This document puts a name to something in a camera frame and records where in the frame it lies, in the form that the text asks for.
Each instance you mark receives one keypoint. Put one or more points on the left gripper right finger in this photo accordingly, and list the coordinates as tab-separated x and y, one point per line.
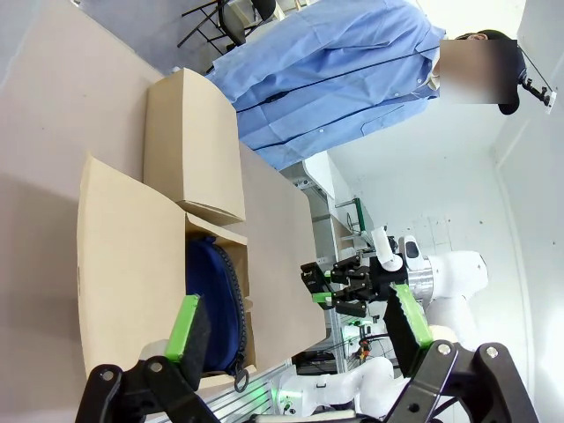
458	388

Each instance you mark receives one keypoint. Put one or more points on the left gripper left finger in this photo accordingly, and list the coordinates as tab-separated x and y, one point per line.
145	392

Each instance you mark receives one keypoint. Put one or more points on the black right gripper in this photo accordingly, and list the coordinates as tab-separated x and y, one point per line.
388	282

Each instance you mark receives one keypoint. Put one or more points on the navy blue zipper pouch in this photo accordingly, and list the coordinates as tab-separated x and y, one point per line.
211	299

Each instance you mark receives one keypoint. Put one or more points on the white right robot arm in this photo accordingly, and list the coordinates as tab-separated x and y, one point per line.
458	275

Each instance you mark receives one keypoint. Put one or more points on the large cardboard box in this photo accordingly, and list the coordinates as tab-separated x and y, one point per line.
128	264

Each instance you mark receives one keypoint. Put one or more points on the small cardboard box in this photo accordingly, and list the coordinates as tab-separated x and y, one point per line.
189	141

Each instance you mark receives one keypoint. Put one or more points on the person in blue shirt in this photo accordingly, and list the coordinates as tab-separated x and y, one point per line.
330	88

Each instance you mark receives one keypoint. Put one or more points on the black folding chair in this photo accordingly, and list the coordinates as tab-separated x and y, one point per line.
233	22

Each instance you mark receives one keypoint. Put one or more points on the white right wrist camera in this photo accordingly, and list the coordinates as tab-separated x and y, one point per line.
385	247

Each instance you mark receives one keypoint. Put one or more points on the green metal frame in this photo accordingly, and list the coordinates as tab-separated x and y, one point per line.
360	216

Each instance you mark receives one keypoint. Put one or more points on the aluminium frame rail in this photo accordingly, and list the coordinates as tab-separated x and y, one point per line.
255	392

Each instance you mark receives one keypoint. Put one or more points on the black wall camera mount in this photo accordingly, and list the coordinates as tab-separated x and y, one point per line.
535	90

